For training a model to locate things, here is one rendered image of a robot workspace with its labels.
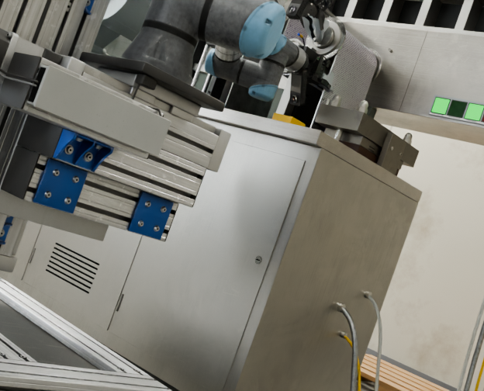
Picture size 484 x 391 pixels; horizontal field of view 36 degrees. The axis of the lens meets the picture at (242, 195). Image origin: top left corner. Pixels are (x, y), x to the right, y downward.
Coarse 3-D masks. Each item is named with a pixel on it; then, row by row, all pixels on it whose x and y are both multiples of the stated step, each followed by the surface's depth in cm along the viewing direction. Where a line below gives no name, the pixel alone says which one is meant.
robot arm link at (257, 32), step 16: (224, 0) 146; (240, 0) 146; (256, 0) 147; (272, 0) 152; (208, 16) 146; (224, 16) 146; (240, 16) 145; (256, 16) 145; (272, 16) 146; (208, 32) 148; (224, 32) 147; (240, 32) 146; (256, 32) 145; (272, 32) 148; (240, 48) 148; (256, 48) 147; (272, 48) 154
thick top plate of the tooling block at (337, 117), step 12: (324, 108) 229; (336, 108) 226; (324, 120) 228; (336, 120) 225; (348, 120) 223; (360, 120) 220; (372, 120) 225; (348, 132) 227; (360, 132) 221; (372, 132) 226; (384, 132) 231; (408, 144) 244; (408, 156) 246
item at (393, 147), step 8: (392, 136) 232; (384, 144) 232; (392, 144) 233; (400, 144) 237; (384, 152) 232; (392, 152) 234; (400, 152) 237; (384, 160) 231; (392, 160) 235; (392, 168) 237
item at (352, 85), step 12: (336, 60) 237; (336, 72) 239; (348, 72) 244; (360, 72) 248; (336, 84) 240; (348, 84) 245; (360, 84) 250; (324, 96) 237; (348, 96) 247; (360, 96) 252; (348, 108) 249
